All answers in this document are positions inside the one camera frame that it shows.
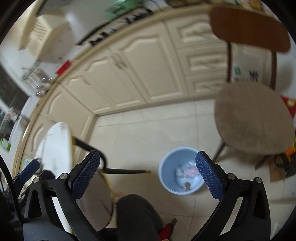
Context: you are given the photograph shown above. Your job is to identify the light blue trash bin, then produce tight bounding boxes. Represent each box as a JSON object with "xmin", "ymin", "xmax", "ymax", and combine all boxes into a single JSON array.
[{"xmin": 158, "ymin": 147, "xmax": 204, "ymax": 195}]

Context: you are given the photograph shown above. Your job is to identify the cream kitchen base cabinets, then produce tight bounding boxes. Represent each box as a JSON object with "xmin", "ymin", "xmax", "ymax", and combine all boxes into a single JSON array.
[{"xmin": 14, "ymin": 14, "xmax": 232, "ymax": 163}]

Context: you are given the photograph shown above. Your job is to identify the hanging utensil rack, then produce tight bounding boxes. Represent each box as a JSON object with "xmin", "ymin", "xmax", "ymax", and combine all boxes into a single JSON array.
[{"xmin": 21, "ymin": 61, "xmax": 54, "ymax": 98}]

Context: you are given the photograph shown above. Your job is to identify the wooden chair beige cushion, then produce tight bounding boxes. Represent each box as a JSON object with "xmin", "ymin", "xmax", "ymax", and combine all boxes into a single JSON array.
[{"xmin": 209, "ymin": 6, "xmax": 295, "ymax": 168}]

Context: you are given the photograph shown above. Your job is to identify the white crumpled trash in bin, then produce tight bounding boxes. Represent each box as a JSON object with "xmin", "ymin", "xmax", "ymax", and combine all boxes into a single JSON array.
[{"xmin": 175, "ymin": 162, "xmax": 200, "ymax": 189}]

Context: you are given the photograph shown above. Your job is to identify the round white marble table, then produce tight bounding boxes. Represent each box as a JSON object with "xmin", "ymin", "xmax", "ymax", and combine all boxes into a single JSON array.
[{"xmin": 36, "ymin": 122, "xmax": 113, "ymax": 231}]

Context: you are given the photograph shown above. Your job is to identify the black gas stove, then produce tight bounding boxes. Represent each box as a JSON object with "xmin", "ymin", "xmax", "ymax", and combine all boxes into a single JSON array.
[{"xmin": 75, "ymin": 7, "xmax": 154, "ymax": 46}]

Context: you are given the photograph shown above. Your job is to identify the green electric cooking pot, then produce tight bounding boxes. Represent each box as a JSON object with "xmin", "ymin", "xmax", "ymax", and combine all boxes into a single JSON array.
[{"xmin": 105, "ymin": 0, "xmax": 144, "ymax": 21}]

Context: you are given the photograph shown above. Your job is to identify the red plastic basin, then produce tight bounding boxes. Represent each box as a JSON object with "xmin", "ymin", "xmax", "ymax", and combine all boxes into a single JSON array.
[{"xmin": 56, "ymin": 60, "xmax": 71, "ymax": 75}]

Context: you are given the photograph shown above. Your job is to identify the person's dark trouser leg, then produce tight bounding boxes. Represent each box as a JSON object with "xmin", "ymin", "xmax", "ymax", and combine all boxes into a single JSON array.
[{"xmin": 116, "ymin": 194, "xmax": 163, "ymax": 241}]

